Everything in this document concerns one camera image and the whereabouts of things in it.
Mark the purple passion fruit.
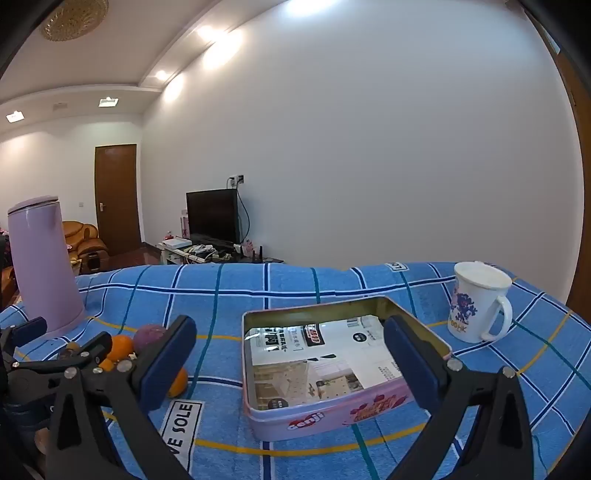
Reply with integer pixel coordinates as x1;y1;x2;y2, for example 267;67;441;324
133;324;168;361

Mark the brown wooden door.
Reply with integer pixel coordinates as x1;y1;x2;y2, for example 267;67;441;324
95;144;142;257

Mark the orange leather armchair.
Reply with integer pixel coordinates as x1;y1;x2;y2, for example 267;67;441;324
0;265;21;310

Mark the large orange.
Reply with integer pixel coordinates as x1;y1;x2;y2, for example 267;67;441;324
107;335;137;361

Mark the small orange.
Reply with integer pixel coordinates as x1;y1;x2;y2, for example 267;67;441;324
166;367;189;398

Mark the orange leather sofa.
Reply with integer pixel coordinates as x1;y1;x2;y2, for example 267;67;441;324
62;220;109;273

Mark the pink tin box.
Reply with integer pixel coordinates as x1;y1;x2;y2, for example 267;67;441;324
242;295;453;441

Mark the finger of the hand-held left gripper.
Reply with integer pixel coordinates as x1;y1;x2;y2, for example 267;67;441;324
0;316;48;358
9;332;114;374

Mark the printed leaflet packet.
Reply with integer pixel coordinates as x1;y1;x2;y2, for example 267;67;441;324
245;316;407;411

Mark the lilac electric kettle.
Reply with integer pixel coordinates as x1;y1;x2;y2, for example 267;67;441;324
8;196;87;335

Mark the white television stand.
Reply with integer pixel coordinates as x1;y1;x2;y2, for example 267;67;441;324
157;241;284;267

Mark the black television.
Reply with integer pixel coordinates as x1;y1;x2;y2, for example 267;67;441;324
186;188;240;245

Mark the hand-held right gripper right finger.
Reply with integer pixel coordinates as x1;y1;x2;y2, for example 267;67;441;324
382;315;548;480

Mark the black router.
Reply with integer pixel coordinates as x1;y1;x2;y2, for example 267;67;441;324
233;244;265;263

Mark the gold ceiling medallion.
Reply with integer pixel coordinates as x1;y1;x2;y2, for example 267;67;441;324
43;0;110;42

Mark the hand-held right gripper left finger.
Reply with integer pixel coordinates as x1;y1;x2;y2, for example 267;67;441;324
44;315;199;480

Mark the black power cable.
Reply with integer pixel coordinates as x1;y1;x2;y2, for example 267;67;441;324
236;184;251;245

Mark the white mug with blue print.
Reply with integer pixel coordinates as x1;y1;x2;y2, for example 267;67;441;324
447;261;514;343

